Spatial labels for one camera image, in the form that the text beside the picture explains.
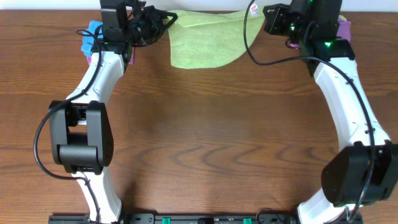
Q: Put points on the folded blue cloth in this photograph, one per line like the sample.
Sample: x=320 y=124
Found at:
x=88 y=41

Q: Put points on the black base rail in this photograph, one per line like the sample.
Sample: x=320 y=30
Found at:
x=150 y=218

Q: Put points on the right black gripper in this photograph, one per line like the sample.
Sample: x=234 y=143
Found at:
x=272 y=23

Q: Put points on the green microfiber cloth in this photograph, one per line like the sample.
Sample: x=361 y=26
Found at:
x=204 y=40

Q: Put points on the folded magenta cloth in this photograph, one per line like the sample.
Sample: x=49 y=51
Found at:
x=131 y=60

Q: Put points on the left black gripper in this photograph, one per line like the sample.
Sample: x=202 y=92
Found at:
x=154 y=16

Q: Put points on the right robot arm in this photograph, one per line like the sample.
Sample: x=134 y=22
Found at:
x=365 y=169

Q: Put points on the crumpled purple cloth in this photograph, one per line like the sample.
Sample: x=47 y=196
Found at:
x=344 y=31

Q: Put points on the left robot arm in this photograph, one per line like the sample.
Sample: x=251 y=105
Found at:
x=80 y=131

